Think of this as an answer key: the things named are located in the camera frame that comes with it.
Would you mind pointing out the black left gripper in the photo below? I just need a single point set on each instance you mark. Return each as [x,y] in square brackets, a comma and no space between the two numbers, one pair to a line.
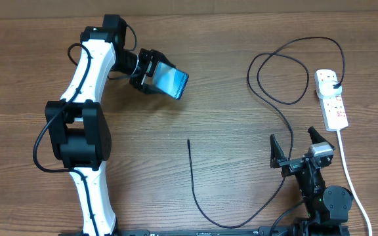
[150,58]

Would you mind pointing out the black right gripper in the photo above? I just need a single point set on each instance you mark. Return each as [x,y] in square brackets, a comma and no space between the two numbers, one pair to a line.
[276,158]

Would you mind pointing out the white charger plug adapter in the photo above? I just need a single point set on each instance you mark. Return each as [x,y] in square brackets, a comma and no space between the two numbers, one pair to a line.
[328,89]

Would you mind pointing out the smartphone with blue screen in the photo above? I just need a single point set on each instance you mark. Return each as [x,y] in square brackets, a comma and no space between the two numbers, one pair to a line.
[170,80]

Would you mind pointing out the white power strip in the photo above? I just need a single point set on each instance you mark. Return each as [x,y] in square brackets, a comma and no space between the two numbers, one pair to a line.
[333,109]

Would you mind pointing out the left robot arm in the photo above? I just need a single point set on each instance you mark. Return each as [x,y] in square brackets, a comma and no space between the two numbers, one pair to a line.
[78,129]

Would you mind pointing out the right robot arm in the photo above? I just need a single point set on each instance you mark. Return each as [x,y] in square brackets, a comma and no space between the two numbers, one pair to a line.
[327,207]

